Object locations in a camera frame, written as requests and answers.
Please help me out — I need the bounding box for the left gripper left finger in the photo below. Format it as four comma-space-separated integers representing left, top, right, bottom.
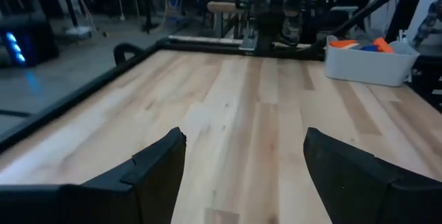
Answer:
0, 127, 187, 224

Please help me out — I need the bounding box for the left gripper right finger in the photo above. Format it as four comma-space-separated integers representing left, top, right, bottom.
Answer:
303, 127, 442, 224

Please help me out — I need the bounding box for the light grey plastic bin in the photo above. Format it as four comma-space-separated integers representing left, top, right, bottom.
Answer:
323, 35, 421, 88

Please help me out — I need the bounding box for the device with blue lights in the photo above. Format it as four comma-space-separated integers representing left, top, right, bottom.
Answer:
0, 12, 60, 68

